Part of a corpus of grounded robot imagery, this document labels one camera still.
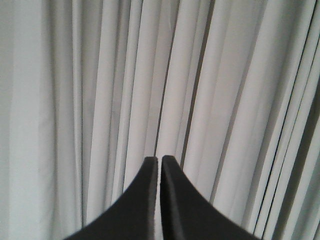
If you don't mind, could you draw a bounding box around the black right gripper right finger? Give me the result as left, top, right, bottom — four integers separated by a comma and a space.
160, 155, 255, 240

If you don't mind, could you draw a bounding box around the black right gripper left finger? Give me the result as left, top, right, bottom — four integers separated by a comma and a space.
67, 157, 158, 240

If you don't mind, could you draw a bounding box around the grey pleated curtain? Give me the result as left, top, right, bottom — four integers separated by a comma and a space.
0, 0, 320, 240

